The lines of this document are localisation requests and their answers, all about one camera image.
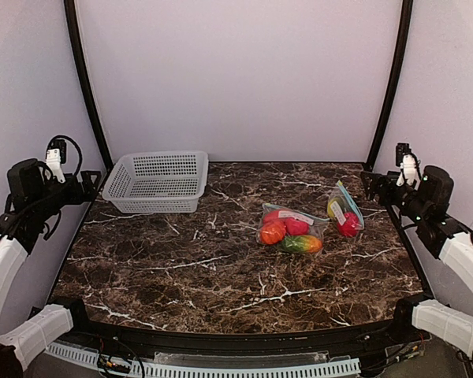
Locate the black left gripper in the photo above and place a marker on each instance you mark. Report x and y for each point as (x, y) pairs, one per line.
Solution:
(83, 183)

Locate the right black frame post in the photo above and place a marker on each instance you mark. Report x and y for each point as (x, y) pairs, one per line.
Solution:
(392, 84)

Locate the red toy pepper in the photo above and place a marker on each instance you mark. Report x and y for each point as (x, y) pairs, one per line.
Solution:
(276, 215)

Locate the black front frame rail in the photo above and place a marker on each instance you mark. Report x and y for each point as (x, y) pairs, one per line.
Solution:
(354, 340)

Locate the white perforated plastic basket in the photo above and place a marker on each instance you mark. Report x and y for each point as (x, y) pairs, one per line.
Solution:
(158, 182)

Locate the clear zip bag yellow slider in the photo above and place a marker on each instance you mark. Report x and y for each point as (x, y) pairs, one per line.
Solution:
(339, 190)

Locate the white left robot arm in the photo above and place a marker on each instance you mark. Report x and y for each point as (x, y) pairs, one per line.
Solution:
(38, 191)

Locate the pink toy fruit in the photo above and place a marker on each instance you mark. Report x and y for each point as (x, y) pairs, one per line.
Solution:
(296, 227)

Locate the red toy apple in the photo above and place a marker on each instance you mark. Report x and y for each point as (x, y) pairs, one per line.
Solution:
(350, 227)

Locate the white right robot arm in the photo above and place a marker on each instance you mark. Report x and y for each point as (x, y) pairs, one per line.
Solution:
(447, 239)

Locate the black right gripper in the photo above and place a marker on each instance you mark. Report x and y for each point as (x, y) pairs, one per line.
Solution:
(381, 185)

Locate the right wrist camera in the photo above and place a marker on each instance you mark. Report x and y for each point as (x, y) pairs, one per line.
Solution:
(408, 164)

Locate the clear zip bag blue zipper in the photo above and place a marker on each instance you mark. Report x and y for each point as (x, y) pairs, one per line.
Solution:
(317, 225)

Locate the orange green toy mango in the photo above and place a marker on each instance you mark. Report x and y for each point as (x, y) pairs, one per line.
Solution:
(301, 244)

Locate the white slotted cable duct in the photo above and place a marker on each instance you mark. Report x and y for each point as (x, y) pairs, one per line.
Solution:
(177, 366)

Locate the black frame post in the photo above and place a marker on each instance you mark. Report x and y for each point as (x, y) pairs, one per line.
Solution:
(392, 84)
(85, 83)

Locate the left black frame post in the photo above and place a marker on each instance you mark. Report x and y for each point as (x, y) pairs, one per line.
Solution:
(85, 83)

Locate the orange toy pumpkin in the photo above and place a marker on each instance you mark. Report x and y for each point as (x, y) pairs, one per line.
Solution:
(272, 232)

